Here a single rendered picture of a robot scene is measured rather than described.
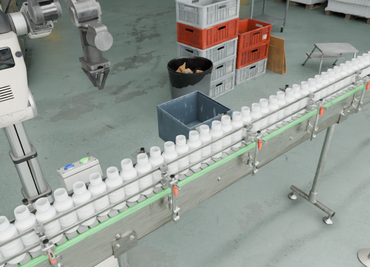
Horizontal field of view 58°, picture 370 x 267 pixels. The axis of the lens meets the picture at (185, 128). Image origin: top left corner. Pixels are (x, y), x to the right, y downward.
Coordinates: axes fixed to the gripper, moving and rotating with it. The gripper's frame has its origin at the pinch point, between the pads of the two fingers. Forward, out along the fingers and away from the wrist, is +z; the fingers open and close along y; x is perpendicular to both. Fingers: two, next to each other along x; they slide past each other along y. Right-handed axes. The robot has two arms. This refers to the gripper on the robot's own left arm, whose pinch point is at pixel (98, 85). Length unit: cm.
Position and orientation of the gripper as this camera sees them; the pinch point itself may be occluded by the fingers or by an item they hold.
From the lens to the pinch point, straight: 116.0
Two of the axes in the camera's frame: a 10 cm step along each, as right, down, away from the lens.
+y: -6.1, -4.0, 6.9
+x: -7.9, 3.4, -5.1
